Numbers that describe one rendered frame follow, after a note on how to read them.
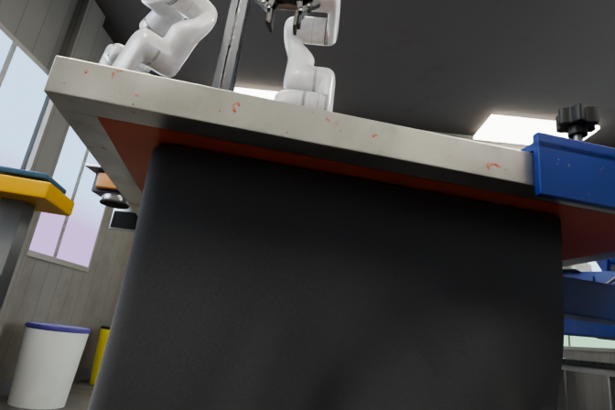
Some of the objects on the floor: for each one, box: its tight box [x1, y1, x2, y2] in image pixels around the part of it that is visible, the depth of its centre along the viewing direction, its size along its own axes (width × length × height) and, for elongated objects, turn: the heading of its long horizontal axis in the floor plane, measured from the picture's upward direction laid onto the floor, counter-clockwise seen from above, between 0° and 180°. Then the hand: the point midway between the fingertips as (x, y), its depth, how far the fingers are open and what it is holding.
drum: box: [89, 326, 111, 385], centre depth 489 cm, size 37×38×59 cm
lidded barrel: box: [7, 321, 92, 409], centre depth 361 cm, size 48×50×59 cm
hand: (283, 22), depth 94 cm, fingers open, 4 cm apart
